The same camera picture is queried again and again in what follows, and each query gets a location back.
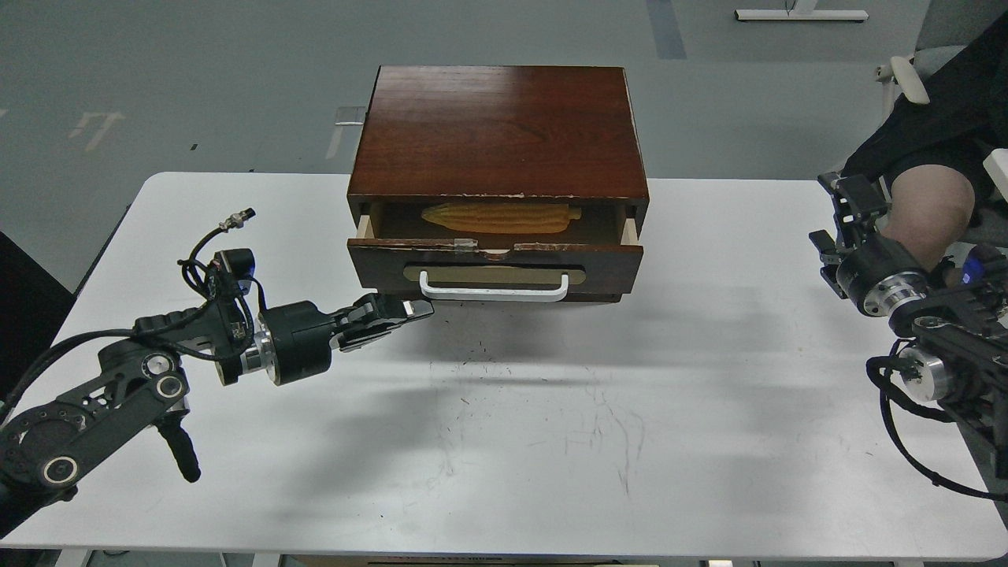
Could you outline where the yellow corn cob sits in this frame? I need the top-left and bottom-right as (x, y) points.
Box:
(421, 203), (583, 235)

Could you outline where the wooden drawer with white handle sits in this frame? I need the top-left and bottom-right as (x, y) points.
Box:
(348, 203), (644, 302)

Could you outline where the dark wooden cabinet box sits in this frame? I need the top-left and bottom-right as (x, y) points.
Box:
(346, 65), (650, 225)

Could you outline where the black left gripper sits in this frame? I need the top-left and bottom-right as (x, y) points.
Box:
(258, 293), (435, 385)

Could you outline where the seated person in black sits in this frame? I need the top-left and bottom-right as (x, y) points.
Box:
(841, 16), (1007, 272)

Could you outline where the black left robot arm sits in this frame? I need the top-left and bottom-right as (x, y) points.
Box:
(1, 209), (433, 535)

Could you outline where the white desk base foot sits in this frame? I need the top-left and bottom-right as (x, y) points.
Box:
(733, 1), (870, 23)

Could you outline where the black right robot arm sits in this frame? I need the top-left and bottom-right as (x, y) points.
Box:
(809, 172), (1007, 502)

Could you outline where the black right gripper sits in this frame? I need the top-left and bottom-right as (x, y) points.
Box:
(809, 172), (928, 318)

